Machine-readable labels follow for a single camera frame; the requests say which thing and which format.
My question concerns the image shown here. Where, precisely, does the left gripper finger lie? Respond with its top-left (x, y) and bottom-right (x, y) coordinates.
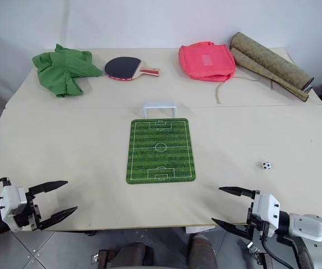
top-left (27, 180), bottom-right (69, 197)
top-left (38, 206), bottom-right (79, 231)

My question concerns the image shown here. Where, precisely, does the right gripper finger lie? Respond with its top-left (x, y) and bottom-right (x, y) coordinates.
top-left (211, 217), bottom-right (253, 240)
top-left (218, 186), bottom-right (256, 201)

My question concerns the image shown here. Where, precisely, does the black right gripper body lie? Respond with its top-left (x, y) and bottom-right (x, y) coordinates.
top-left (246, 190), bottom-right (274, 240)

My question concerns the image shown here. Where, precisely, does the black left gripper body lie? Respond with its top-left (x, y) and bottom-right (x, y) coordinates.
top-left (13, 191), bottom-right (43, 232)

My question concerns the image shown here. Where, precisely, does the green soccer field mat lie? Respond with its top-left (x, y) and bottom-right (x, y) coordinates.
top-left (125, 118), bottom-right (198, 185)

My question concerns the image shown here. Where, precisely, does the dark rounded shape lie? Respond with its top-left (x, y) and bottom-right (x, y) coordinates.
top-left (111, 242), bottom-right (154, 269)
top-left (188, 233), bottom-right (218, 269)

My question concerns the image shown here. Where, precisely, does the small white goal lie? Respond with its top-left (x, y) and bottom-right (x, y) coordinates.
top-left (142, 102), bottom-right (178, 119)

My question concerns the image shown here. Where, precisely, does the crumpled green cloth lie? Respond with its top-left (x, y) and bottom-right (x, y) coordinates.
top-left (31, 43), bottom-right (104, 99)

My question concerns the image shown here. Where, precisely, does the rolled brown patterned mat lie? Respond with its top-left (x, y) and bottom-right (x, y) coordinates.
top-left (228, 31), bottom-right (315, 102)

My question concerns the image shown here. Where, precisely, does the pink fabric bag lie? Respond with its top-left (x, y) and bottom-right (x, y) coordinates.
top-left (178, 41), bottom-right (236, 83)

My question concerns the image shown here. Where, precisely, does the black table tennis paddle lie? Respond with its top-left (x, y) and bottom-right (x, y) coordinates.
top-left (103, 56), bottom-right (162, 82)

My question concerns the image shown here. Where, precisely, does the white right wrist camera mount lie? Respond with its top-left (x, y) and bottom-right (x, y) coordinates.
top-left (251, 193), bottom-right (281, 229)

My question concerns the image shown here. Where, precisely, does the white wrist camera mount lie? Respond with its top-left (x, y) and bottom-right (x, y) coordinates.
top-left (251, 193), bottom-right (281, 229)
top-left (0, 185), bottom-right (29, 225)

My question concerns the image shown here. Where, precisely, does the small metal bracket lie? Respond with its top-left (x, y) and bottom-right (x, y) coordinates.
top-left (246, 242), bottom-right (264, 256)
top-left (90, 248), bottom-right (115, 265)

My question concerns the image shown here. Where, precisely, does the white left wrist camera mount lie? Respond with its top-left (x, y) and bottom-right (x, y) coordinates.
top-left (0, 185), bottom-right (29, 225)

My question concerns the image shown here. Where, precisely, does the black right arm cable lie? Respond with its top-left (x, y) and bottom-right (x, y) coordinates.
top-left (260, 237), bottom-right (294, 269)

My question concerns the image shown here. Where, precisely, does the tan cord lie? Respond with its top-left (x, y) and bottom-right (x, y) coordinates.
top-left (215, 75), bottom-right (260, 105)

